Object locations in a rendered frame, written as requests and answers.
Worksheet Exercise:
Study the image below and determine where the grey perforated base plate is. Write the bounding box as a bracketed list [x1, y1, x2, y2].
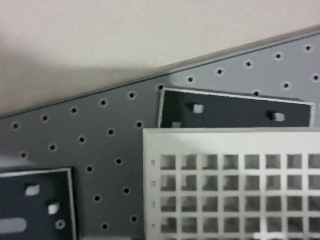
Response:
[0, 31, 320, 240]

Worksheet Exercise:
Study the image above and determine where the white well plate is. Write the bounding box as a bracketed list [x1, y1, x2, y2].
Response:
[143, 127, 320, 240]

